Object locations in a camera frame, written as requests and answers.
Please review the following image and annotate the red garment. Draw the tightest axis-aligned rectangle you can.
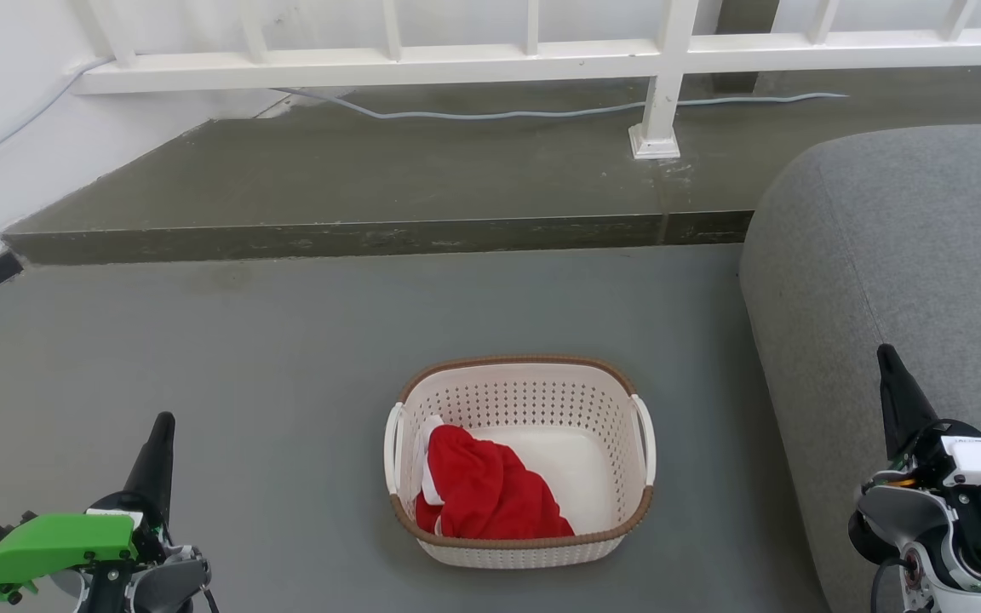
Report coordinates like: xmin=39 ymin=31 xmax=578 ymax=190
xmin=415 ymin=424 xmax=576 ymax=540

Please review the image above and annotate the cream perforated laundry basket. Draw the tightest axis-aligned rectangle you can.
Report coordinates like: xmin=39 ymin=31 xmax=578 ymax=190
xmin=383 ymin=355 xmax=657 ymax=570

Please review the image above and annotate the grey fabric sofa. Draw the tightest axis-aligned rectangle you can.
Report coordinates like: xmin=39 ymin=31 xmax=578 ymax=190
xmin=739 ymin=124 xmax=981 ymax=613

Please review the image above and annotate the grey floor cable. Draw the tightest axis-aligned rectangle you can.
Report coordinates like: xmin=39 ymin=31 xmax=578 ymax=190
xmin=273 ymin=87 xmax=849 ymax=122

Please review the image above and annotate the white metal railing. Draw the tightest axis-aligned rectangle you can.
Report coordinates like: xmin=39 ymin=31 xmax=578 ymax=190
xmin=72 ymin=0 xmax=981 ymax=161

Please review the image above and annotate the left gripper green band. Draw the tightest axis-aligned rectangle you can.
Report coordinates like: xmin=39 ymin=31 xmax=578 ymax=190
xmin=0 ymin=413 xmax=177 ymax=604

